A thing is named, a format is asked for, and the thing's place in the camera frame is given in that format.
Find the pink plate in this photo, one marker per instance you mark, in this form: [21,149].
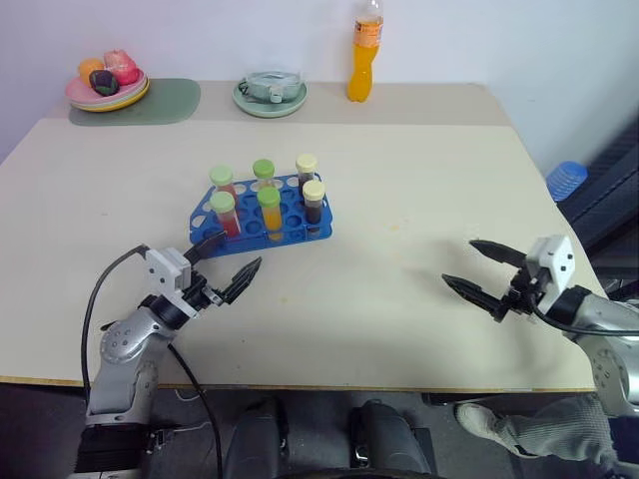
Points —
[75,94]

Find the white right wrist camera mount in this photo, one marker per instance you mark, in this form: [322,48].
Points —
[554,259]

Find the dark purple toy fruit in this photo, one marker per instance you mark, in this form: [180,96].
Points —
[104,82]

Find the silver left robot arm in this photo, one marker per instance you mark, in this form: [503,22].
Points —
[120,349]

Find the pink toy peach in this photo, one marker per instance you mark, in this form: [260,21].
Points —
[122,65]

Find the orange liquid tube green cap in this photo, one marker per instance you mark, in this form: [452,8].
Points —
[272,219]
[263,168]

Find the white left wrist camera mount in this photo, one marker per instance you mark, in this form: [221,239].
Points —
[162,272]

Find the pale green plate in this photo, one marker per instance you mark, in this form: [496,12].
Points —
[269,112]

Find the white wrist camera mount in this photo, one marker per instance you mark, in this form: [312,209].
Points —
[162,272]
[554,259]

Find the blue water jug top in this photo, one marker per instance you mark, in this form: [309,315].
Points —
[566,179]

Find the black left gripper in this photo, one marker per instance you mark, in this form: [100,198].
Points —
[199,294]

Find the orange toy fruit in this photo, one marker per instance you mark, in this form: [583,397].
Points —
[90,66]

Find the yellow plate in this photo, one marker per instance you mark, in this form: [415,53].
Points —
[134,100]

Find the grey green placemat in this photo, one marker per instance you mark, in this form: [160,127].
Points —
[170,100]

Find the blue plastic test tube rack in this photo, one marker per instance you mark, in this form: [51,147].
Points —
[299,233]

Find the grey white shoe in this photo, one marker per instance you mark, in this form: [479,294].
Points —
[474,419]

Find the dark rounded shape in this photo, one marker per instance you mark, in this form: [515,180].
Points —
[257,439]
[384,439]

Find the clear teal safety goggles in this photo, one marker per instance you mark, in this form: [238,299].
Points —
[259,85]

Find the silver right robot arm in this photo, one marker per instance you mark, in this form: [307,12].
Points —
[614,312]

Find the grey trouser leg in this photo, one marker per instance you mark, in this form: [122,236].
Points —
[559,434]

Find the black ribbed equipment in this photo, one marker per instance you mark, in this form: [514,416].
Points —
[614,189]

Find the dark liquid tube cream cap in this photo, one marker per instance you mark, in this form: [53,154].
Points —
[306,163]
[313,212]

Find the red liquid tube green cap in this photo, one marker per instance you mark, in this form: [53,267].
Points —
[227,222]
[221,175]

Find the orange soda plastic bottle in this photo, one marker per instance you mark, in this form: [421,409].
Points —
[360,75]

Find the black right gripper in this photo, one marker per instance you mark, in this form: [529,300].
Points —
[519,299]

